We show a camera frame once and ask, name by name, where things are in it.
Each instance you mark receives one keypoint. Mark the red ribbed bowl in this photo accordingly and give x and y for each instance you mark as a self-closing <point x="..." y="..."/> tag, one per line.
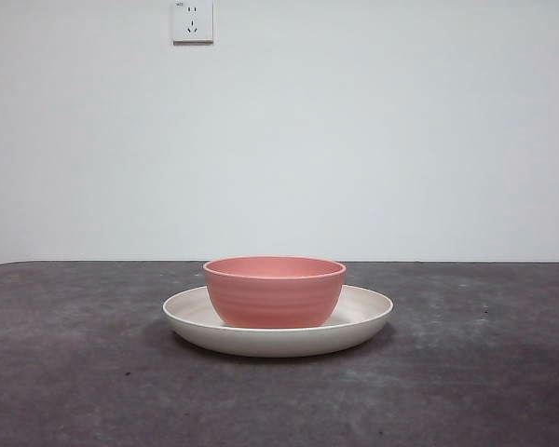
<point x="275" y="298"/>

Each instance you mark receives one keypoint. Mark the white round plate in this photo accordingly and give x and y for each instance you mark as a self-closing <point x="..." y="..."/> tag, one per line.
<point x="279" y="342"/>

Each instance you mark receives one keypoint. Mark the white wall power outlet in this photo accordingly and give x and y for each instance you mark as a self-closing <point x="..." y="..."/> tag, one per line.
<point x="193" y="23"/>

